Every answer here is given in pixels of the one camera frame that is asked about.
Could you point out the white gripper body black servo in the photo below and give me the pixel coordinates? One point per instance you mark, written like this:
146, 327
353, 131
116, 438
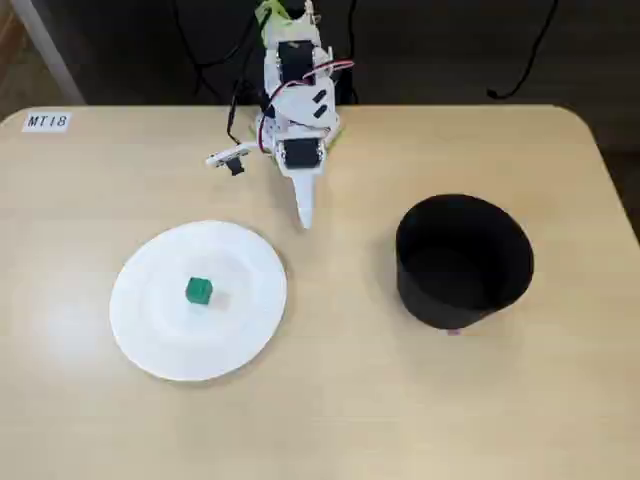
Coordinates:
301, 155

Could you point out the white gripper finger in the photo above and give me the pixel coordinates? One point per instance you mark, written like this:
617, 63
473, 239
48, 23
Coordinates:
306, 200

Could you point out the green cube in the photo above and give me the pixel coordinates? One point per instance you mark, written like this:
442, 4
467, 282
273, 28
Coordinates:
199, 290

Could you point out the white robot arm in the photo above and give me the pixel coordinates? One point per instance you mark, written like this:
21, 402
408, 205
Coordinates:
292, 35

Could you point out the black round pot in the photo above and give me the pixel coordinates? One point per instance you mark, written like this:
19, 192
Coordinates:
465, 270

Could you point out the white paper plate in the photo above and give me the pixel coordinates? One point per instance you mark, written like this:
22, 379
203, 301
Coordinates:
165, 325

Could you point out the pink tape piece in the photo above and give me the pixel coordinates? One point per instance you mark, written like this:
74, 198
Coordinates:
454, 332

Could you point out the white label MT18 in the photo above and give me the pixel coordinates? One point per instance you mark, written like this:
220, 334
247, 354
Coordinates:
46, 122

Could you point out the wooden panel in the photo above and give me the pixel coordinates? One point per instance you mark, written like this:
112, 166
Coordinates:
10, 50

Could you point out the wrist camera on white mount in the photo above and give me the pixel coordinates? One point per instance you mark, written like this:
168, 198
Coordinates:
235, 155

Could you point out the white metal post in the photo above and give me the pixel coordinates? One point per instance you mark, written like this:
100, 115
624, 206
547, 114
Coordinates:
50, 55

